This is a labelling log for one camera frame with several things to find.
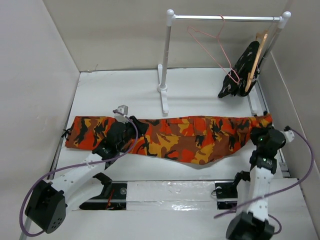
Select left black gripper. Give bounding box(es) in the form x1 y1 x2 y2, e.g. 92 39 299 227
116 116 148 151

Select orange camouflage trousers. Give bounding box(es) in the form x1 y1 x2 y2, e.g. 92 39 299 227
61 113 274 170

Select pink wire hanger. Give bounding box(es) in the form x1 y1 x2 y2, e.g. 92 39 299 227
187 14 241 83

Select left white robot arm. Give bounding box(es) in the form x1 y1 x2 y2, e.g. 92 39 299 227
19 114 149 234

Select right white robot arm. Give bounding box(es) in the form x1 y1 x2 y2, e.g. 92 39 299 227
225 127 286 240

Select wooden clothes hanger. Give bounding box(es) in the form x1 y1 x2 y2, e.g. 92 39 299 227
245 30 269 93

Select white metal clothes rack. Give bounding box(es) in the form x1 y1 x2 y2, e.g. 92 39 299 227
157 9 292 115

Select black white patterned garment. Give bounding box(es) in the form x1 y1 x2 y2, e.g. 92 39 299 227
218 40 260 99

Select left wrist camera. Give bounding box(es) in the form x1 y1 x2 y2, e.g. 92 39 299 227
112 105 129 123

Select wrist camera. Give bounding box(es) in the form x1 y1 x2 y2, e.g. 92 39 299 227
282 126 295 143
112 105 129 123

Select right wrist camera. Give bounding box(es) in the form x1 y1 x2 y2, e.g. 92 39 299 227
282 126 295 143

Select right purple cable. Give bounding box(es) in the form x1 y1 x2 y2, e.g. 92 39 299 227
213 128 315 235

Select purple cable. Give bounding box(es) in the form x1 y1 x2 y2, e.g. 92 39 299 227
19 109 139 237
213 128 315 235

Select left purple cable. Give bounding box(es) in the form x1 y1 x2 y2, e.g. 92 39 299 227
19 109 139 237

